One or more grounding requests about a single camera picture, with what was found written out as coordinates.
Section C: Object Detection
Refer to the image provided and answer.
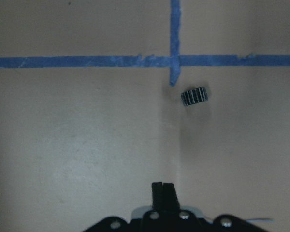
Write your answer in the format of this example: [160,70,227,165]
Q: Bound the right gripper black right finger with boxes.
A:
[162,183,180,210]

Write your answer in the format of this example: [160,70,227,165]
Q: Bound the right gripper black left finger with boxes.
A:
[151,182,163,210]

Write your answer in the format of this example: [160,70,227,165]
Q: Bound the black gear sideways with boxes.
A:
[181,87,208,106]

